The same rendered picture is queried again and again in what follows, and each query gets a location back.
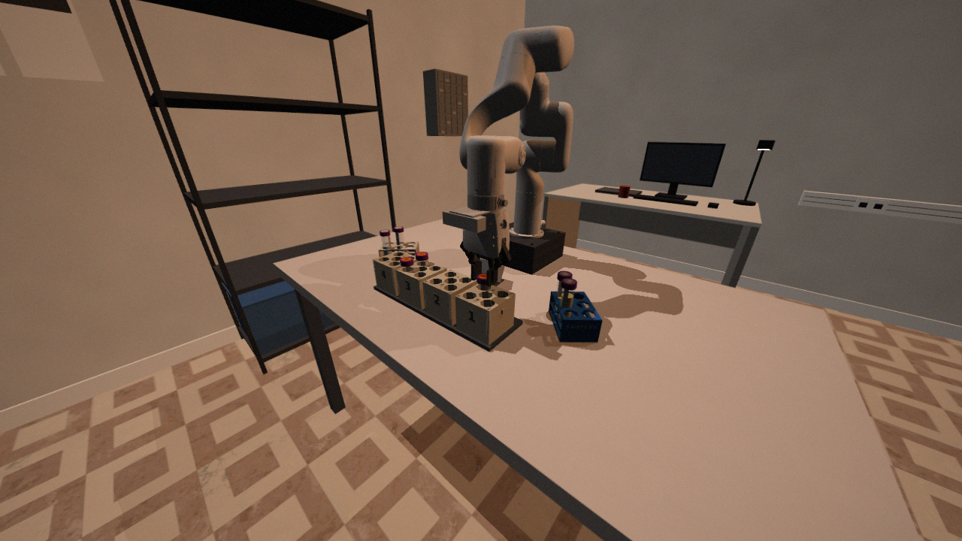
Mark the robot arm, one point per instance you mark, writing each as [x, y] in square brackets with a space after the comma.
[517, 85]

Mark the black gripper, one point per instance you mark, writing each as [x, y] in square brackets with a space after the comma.
[495, 238]

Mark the blue tube rack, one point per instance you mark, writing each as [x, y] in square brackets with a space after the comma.
[576, 328]

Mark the beige bucket adapter with holes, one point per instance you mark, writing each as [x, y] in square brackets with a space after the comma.
[440, 292]
[485, 315]
[410, 287]
[385, 271]

